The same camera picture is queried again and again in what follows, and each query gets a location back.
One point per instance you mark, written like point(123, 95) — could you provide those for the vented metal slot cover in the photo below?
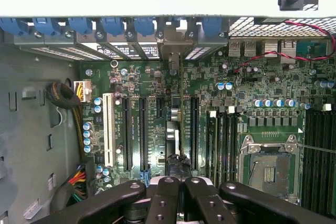
point(197, 53)
point(52, 53)
point(84, 53)

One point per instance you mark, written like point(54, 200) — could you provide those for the short black expansion slot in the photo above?
point(160, 108)

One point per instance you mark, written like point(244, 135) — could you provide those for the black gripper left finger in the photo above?
point(162, 203)

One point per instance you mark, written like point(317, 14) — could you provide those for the silver open PC case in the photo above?
point(26, 129)

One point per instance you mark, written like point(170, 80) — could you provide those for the green Dell motherboard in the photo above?
point(152, 134)

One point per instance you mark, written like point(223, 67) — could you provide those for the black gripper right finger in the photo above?
point(207, 203)

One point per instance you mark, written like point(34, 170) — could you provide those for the white power connector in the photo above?
point(84, 91)

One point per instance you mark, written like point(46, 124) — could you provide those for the metal framed CPU socket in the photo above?
point(273, 174)

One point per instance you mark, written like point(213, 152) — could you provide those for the thin metal locking lever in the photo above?
point(317, 148)

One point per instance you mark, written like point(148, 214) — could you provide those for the white expansion slot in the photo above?
point(109, 129)

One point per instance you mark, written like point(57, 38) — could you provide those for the blue card retention clip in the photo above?
point(212, 26)
point(144, 26)
point(9, 26)
point(80, 25)
point(46, 26)
point(113, 26)

